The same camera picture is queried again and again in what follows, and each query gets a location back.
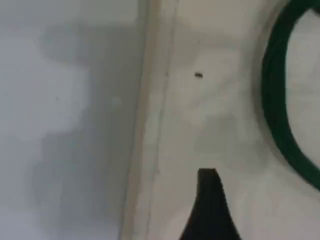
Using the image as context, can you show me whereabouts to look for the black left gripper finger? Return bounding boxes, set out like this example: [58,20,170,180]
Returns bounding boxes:
[178,168,242,240]

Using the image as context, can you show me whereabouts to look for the white canvas bag green handles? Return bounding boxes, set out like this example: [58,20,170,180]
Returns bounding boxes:
[118,0,320,240]

